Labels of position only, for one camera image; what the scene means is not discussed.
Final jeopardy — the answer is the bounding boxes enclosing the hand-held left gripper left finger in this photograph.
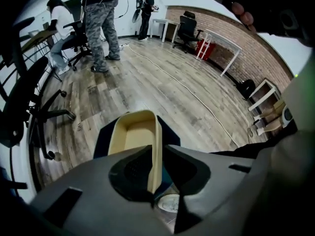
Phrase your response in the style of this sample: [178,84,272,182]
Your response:
[29,145,173,236]

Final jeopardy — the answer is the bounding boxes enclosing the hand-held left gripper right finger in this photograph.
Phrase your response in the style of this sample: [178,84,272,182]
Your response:
[162,130,315,236]

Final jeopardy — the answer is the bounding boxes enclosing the dark rectangular box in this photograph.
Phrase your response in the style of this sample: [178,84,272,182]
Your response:
[93,115,182,206]

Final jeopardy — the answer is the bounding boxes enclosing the cream plastic bin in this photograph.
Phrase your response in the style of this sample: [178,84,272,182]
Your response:
[107,110,163,194]

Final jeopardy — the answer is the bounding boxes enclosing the person's right hand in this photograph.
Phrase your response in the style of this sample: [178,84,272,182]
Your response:
[231,1,257,33]

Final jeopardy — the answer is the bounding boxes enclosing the long white table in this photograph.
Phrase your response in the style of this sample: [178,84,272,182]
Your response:
[196,28,243,78]

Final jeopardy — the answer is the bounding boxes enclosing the cardboard box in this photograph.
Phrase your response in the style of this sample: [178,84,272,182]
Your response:
[272,99,286,111]
[256,120,283,135]

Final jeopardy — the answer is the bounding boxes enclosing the red box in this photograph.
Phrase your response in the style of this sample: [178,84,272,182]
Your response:
[195,38,216,61]

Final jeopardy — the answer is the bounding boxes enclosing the white round appliance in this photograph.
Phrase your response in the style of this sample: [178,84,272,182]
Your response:
[282,106,294,129]

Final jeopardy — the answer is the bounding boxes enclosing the black bag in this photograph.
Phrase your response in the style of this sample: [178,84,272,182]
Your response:
[236,79,256,100]

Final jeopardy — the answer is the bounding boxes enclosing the white low table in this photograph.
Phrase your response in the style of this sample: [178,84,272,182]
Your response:
[248,79,282,113]

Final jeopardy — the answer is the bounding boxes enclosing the black office chair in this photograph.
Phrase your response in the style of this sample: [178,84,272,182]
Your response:
[61,20,93,71]
[173,10,204,54]
[0,17,77,161]

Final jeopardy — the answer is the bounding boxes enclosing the small white table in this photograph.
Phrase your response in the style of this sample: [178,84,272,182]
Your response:
[150,18,180,43]

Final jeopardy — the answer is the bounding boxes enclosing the brown office desk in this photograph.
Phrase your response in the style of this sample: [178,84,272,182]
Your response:
[21,28,60,55]

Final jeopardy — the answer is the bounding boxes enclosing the white floor cable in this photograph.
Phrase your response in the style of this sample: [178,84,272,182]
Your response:
[127,45,241,148]

